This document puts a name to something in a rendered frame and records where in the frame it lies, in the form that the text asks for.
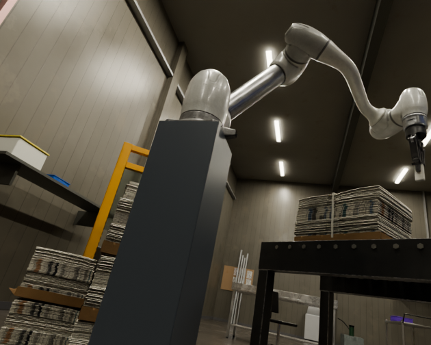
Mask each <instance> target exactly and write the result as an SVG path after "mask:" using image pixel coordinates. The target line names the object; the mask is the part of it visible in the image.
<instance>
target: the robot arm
mask: <svg viewBox="0 0 431 345"><path fill-rule="evenodd" d="M285 42H286V43H287V46H286V47H285V49H284V50H283V51H282V52H280V54H279V55H278V56H277V57H276V58H275V59H274V60H273V61H272V62H271V63H270V65H269V67H268V68H267V69H265V70H264V71H263V72H261V73H259V74H258V75H257V76H255V77H254V78H252V79H251V80H250V81H248V82H246V83H245V84H244V85H242V86H240V87H239V88H238V89H236V90H234V91H233V92H232V93H231V90H230V86H229V84H228V81H227V79H226V77H225V76H224V75H223V74H222V73H221V72H219V71H217V70H213V69H206V70H202V71H200V72H199V73H197V74H196V75H195V76H194V77H193V78H192V79H191V81H190V83H189V85H188V87H187V90H186V93H185V96H184V100H183V104H182V108H181V115H180V118H179V120H175V119H170V118H168V119H166V120H170V121H219V123H220V126H221V128H222V130H223V133H224V136H225V138H226V140H230V139H235V138H236V137H237V130H235V129H230V126H231V121H232V120H233V119H234V118H235V117H237V116H238V115H240V114H241V113H242V112H244V111H245V110H247V109H248V108H249V107H250V106H252V105H254V104H255V103H256V102H257V101H259V100H260V99H262V98H263V97H264V96H265V95H267V94H269V93H270V92H271V91H273V90H274V89H275V88H277V87H278V86H288V85H291V84H292V83H294V82H295V81H296V80H297V79H298V78H299V76H301V74H302V73H303V72H304V70H305V68H306V67H307V65H308V63H309V61H310V59H311V58H312V59H314V60H316V61H318V62H321V63H323V64H326V65H329V66H331V67H333V68H335V69H337V70H338V71H340V72H341V73H342V74H343V76H344V77H345V79H346V81H347V83H348V86H349V88H350V91H351V93H352V96H353V98H354V101H355V103H356V106H357V108H358V109H359V111H360V112H361V113H362V114H363V116H365V117H366V118H367V119H368V121H369V126H370V128H369V132H370V134H371V136H372V137H373V138H375V139H378V140H382V139H386V138H389V137H391V136H393V135H395V134H397V133H398V132H400V131H401V130H404V132H405V136H406V140H407V141H409V145H410V153H411V157H412V161H413V163H411V164H412V165H414V169H415V181H416V182H420V181H425V173H424V167H425V166H426V165H425V152H426V150H425V149H423V142H422V141H423V140H424V139H426V137H427V131H426V130H427V129H428V117H427V114H428V102H427V98H426V95H425V93H424V91H423V90H421V89H419V88H407V89H405V90H404V91H403V93H402V94H401V96H400V99H399V101H398V102H397V104H396V105H395V107H394V108H393V109H386V108H381V109H378V108H375V107H373V106H372V105H371V104H370V103H369V101H368V98H367V95H366V92H365V89H364V86H363V82H362V79H361V76H360V73H359V71H358V69H357V67H356V65H355V63H354V62H353V61H352V60H351V59H350V58H349V57H348V56H347V55H346V54H345V53H344V52H343V51H342V50H341V49H340V48H339V47H338V46H337V45H336V44H335V43H334V42H333V41H331V40H330V39H329V38H327V37H326V36H325V35H324V34H323V33H322V32H320V31H318V30H316V29H315V28H313V27H311V26H308V25H305V24H302V23H293V24H292V26H291V27H290V28H289V29H288V30H287V32H286V33H285Z"/></svg>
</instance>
